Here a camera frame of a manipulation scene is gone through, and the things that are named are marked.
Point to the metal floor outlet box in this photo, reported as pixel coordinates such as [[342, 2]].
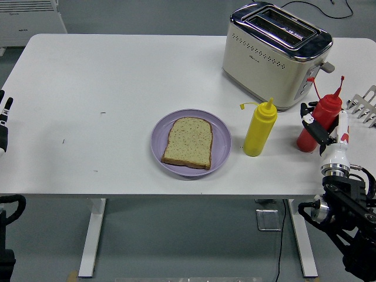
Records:
[[268, 219]]

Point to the slice of bread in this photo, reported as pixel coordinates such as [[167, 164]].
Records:
[[189, 144]]

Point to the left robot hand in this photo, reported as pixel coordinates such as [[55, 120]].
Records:
[[3, 138]]

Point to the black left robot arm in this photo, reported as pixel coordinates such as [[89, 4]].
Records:
[[6, 264]]

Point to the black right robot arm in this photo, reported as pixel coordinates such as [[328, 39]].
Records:
[[346, 191]]

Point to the red squeeze bottle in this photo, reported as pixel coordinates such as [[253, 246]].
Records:
[[326, 113]]

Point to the cream and chrome toaster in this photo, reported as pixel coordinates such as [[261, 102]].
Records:
[[264, 67]]

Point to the white table leg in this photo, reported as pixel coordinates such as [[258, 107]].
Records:
[[298, 243], [92, 235]]

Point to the silver metal toast rack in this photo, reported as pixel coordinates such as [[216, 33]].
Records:
[[365, 107]]

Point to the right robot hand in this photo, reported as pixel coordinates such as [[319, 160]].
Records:
[[337, 152]]

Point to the yellow squeeze bottle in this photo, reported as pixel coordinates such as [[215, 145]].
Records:
[[260, 129]]

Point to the white air conditioner unit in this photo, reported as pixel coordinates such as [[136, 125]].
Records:
[[26, 20]]

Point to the purple round plate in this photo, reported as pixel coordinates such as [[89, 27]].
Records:
[[220, 138]]

